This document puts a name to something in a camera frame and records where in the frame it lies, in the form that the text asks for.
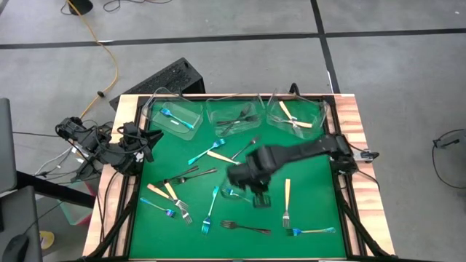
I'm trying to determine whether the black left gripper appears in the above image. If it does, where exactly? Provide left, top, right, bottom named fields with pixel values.
left=122, top=122, right=165, bottom=172

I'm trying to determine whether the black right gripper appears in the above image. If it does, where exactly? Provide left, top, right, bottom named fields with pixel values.
left=226, top=144, right=277, bottom=209

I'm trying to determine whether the iridescent blue fork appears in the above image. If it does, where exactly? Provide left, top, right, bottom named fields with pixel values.
left=285, top=226, right=337, bottom=237
left=139, top=196, right=177, bottom=219
left=187, top=138, right=227, bottom=166
left=200, top=186, right=221, bottom=236
left=221, top=186, right=253, bottom=204

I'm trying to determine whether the cream handled fork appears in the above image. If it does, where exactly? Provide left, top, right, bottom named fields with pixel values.
left=282, top=178, right=292, bottom=229
left=271, top=114, right=314, bottom=130
left=277, top=100, right=299, bottom=122
left=164, top=181, right=194, bottom=226
left=146, top=183, right=189, bottom=211
left=206, top=150, right=242, bottom=167

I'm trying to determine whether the iridescent blue spoon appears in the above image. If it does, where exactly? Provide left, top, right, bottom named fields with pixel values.
left=159, top=108, right=195, bottom=131

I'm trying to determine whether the clear plastic bin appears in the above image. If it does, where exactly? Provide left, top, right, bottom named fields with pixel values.
left=205, top=92, right=264, bottom=138
left=265, top=87, right=328, bottom=141
left=143, top=86, right=205, bottom=142

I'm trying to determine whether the green table mat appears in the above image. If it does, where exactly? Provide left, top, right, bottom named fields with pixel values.
left=129, top=97, right=347, bottom=260

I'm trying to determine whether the teal and pink crate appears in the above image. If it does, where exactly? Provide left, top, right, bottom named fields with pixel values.
left=59, top=180, right=95, bottom=227

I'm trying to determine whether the black desk leg bar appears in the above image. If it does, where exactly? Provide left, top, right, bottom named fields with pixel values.
left=16, top=170, right=96, bottom=209

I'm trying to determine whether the yellow round disc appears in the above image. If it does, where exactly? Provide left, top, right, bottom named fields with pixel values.
left=39, top=230, right=56, bottom=251

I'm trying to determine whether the grey flat panel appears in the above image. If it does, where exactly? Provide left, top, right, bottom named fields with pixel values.
left=0, top=97, right=18, bottom=194

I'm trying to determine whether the grey desk top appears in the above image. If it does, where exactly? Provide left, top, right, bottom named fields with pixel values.
left=0, top=185, right=44, bottom=262

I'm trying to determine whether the black round base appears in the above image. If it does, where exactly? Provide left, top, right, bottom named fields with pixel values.
left=67, top=0, right=95, bottom=16

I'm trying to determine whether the black computer mouse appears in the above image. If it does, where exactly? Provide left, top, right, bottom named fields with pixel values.
left=1, top=234, right=31, bottom=262

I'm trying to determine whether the yellow cable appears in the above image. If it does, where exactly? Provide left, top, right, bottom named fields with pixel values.
left=66, top=0, right=120, bottom=121

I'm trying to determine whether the black cable with plug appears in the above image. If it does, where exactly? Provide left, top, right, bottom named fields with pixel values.
left=432, top=127, right=466, bottom=190

